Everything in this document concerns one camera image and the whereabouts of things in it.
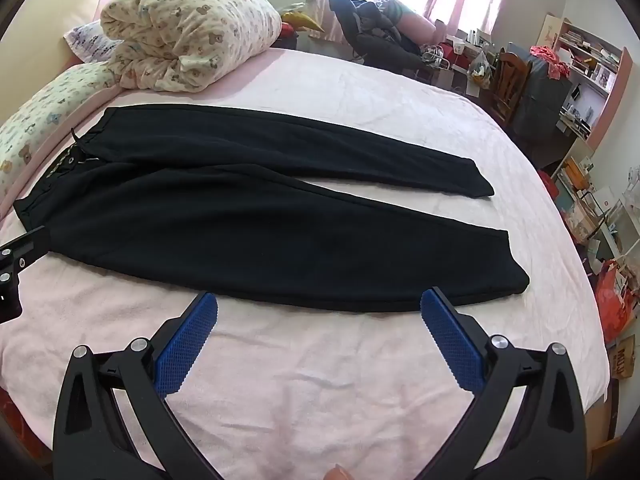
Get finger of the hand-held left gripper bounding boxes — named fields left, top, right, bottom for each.
left=0, top=226, right=52, bottom=288

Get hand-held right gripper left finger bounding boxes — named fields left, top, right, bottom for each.
left=52, top=291, right=221, bottom=480

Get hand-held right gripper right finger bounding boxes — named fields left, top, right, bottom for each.
left=419, top=286, right=587, bottom=480

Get black pants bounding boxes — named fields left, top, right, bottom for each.
left=12, top=104, right=531, bottom=313

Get bear print pillow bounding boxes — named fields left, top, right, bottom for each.
left=0, top=62, right=123, bottom=201

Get orange plastic bag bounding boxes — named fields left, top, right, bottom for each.
left=595, top=259, right=640, bottom=343

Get cardboard box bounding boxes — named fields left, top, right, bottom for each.
left=610, top=335, right=637, bottom=381

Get white box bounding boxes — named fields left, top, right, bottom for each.
left=580, top=187, right=626, bottom=241

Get orange box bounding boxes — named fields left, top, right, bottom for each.
left=560, top=157, right=586, bottom=186

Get purple print pillow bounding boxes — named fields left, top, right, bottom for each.
left=64, top=20, right=123, bottom=63

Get yellow pink headboard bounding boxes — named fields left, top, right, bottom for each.
left=0, top=0, right=143, bottom=126

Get grey furniture cover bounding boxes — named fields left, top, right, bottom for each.
left=512, top=52, right=581, bottom=143

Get white paper bag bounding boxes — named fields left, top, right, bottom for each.
left=437, top=66, right=468, bottom=93

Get bear print rolled quilt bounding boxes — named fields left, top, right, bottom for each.
left=100, top=0, right=283, bottom=93

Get wooden chair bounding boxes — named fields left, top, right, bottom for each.
left=492, top=47, right=533, bottom=126

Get clear plastic bag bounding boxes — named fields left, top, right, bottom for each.
left=467, top=50, right=496, bottom=86

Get pink bookshelf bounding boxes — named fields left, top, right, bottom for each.
left=542, top=12, right=636, bottom=151

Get red box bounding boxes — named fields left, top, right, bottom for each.
left=441, top=42, right=476, bottom=68

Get red cloth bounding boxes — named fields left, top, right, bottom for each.
left=530, top=45, right=571, bottom=81

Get pink green cushion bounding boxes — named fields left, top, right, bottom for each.
left=380, top=0, right=447, bottom=38

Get yellow plush toy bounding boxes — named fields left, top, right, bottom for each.
left=280, top=2, right=326, bottom=33

